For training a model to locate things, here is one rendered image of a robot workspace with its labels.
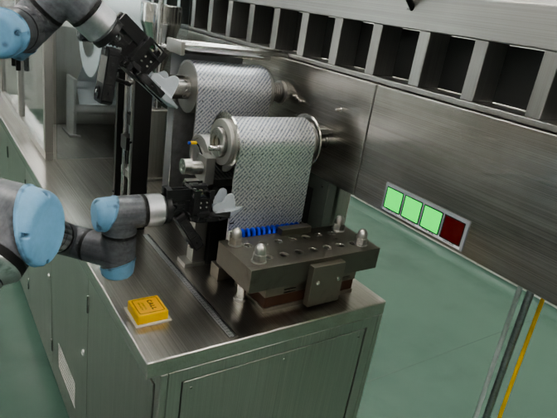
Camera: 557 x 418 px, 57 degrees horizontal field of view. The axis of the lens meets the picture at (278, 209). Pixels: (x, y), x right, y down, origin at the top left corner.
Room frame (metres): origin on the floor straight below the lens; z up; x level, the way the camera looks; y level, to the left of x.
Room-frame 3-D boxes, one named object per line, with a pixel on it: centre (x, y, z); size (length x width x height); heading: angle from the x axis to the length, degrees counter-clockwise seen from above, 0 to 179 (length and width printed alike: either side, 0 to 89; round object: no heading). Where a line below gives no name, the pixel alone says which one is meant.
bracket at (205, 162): (1.26, 0.22, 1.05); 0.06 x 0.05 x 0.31; 127
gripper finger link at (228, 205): (1.18, 0.12, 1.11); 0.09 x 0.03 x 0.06; 126
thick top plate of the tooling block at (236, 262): (1.20, -0.08, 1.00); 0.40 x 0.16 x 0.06; 127
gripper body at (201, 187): (1.14, 0.22, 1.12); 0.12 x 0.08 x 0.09; 127
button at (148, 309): (0.98, 0.25, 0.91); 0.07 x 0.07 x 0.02; 37
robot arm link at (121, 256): (1.04, 0.36, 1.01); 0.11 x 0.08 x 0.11; 79
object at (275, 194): (1.28, 0.03, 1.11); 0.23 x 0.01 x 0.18; 127
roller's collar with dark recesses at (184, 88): (1.44, 0.33, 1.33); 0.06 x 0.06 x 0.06; 37
